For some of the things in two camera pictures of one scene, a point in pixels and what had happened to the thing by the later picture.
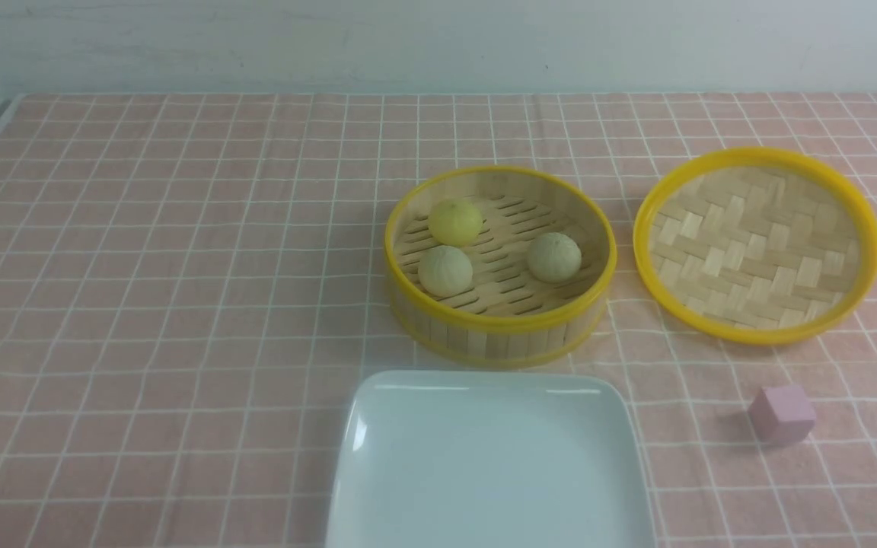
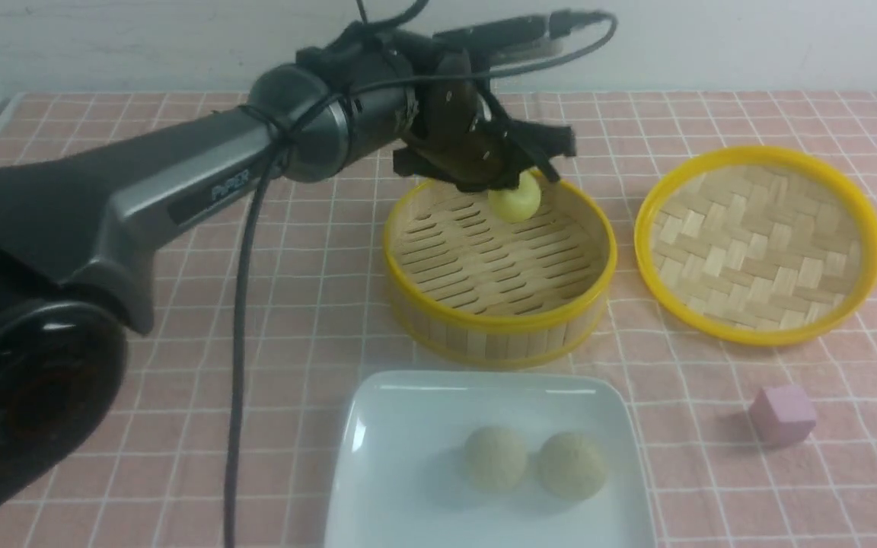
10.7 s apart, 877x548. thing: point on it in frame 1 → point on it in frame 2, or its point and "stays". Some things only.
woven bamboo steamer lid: [758, 246] stays
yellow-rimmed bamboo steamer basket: [506, 318] stays
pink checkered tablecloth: [160, 303] stays
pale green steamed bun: [554, 257] → [572, 466]
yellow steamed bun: [455, 222] → [517, 204]
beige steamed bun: [445, 271] → [495, 459]
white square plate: [488, 459] stays
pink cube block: [782, 412] stays
